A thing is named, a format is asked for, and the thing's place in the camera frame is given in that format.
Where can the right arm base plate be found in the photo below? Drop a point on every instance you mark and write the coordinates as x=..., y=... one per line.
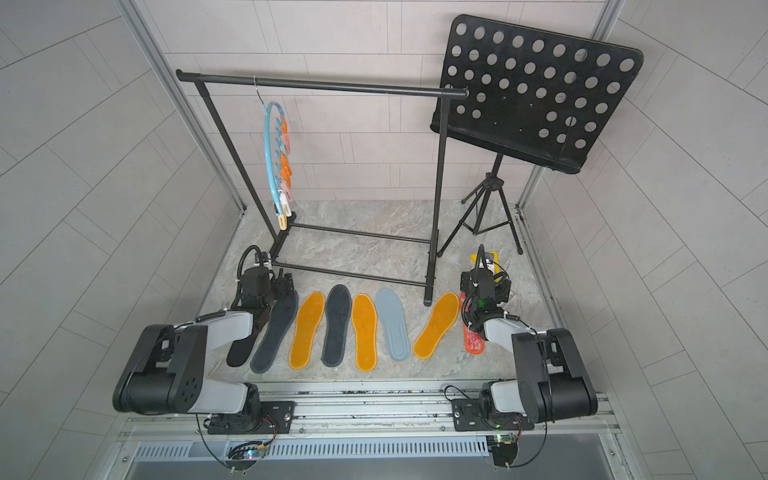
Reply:
x=470, y=415

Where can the yellow triangular plastic piece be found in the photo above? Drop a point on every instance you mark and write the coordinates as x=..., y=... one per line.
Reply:
x=489, y=262

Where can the black perforated music stand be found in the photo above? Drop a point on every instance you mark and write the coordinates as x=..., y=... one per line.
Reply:
x=534, y=95

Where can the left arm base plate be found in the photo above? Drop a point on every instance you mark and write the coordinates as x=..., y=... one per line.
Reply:
x=269, y=418

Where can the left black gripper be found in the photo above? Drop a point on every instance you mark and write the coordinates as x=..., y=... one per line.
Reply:
x=280, y=285

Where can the light blue insole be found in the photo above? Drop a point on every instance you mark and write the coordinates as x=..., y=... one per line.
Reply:
x=391, y=314

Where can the blue multi-clip hanger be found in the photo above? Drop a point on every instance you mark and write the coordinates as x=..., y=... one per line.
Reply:
x=277, y=147

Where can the dark grey shoe insole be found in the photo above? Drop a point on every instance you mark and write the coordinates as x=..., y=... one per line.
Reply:
x=282, y=316

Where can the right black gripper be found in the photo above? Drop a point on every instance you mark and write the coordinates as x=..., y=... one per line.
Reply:
x=505, y=289

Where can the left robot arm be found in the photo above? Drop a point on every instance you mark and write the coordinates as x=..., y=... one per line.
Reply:
x=165, y=373

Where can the black garment rack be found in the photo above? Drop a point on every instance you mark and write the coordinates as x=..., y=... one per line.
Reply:
x=321, y=154

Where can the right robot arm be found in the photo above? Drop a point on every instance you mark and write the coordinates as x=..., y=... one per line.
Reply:
x=551, y=382

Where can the orange yellow shoe insole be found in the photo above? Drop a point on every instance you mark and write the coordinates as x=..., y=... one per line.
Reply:
x=308, y=319

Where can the black shoe insole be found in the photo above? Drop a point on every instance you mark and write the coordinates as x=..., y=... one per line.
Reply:
x=241, y=350

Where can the orange rim insole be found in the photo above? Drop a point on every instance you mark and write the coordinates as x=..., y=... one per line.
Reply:
x=473, y=342

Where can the aluminium mounting rail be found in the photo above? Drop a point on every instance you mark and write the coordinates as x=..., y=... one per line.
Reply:
x=341, y=409

